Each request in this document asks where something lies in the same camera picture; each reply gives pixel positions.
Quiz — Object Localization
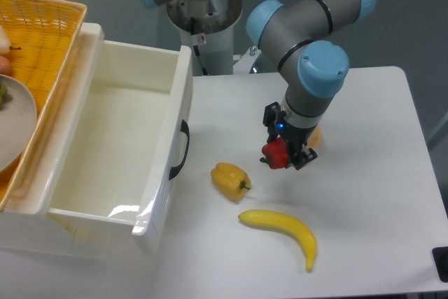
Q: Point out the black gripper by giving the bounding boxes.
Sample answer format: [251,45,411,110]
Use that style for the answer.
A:
[260,102,318,170]

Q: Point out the red bell pepper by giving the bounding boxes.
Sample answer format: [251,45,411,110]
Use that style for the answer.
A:
[268,137,288,169]

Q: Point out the white drawer cabinet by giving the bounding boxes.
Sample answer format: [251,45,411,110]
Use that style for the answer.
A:
[1,209,114,259]

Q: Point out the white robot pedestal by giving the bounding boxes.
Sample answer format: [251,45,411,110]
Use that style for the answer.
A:
[167,0,243,76]

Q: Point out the open white upper drawer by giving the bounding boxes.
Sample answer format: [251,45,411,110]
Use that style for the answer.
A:
[2,23,193,254]

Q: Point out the toasted bread slice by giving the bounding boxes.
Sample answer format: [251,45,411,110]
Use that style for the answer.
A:
[307,126,323,148]

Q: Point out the grey plate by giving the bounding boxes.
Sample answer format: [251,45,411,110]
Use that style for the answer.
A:
[1,75,37,171]

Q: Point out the pink peach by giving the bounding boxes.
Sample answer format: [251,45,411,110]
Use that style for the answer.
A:
[0,55,12,76]

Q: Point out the yellow bell pepper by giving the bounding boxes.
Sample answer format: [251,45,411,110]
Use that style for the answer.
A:
[211,162,251,202]

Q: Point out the black table corner socket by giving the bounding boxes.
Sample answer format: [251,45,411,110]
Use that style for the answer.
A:
[432,246,448,283]

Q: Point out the black drawer handle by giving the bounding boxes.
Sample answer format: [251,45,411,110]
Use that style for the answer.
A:
[169,120,190,180]

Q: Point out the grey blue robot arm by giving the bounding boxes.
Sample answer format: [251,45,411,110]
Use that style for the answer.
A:
[141,0,377,169]

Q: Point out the white pear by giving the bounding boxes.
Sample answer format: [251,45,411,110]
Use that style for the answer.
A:
[0,26,21,55]

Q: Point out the yellow banana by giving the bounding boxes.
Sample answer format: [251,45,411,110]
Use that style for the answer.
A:
[238,209,318,272]

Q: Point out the yellow woven basket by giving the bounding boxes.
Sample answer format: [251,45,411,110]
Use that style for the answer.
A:
[1,0,87,209]

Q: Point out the black cable on pedestal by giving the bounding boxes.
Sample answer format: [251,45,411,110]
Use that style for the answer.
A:
[190,18,211,76]

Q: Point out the green grapes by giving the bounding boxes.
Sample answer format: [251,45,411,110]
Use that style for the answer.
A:
[0,83,13,109]

